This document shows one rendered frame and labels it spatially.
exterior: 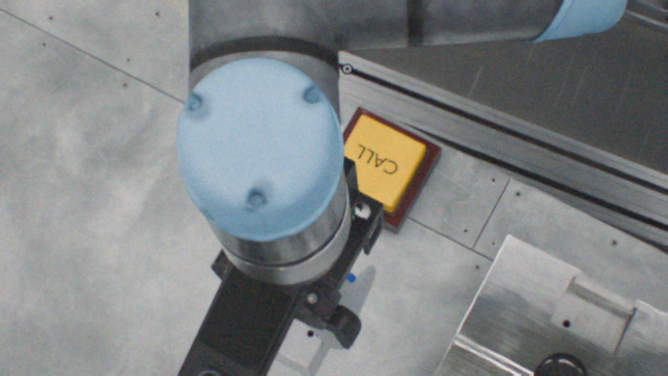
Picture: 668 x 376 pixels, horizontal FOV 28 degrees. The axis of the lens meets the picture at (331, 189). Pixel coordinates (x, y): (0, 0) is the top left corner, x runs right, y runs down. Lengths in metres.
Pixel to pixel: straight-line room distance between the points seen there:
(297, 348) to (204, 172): 0.34
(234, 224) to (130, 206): 0.52
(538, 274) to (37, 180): 0.43
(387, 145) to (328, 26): 0.44
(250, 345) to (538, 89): 1.06
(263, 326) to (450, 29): 0.22
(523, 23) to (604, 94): 1.13
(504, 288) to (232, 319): 0.28
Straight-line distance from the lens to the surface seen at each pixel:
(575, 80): 1.79
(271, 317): 0.77
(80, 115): 1.16
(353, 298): 0.88
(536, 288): 1.00
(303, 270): 0.70
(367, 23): 0.65
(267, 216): 0.60
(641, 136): 1.77
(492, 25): 0.66
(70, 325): 1.11
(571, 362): 0.99
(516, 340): 0.99
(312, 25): 0.64
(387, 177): 1.07
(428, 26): 0.66
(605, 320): 1.03
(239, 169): 0.59
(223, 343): 0.78
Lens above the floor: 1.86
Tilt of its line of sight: 73 degrees down
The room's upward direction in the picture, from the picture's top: 10 degrees counter-clockwise
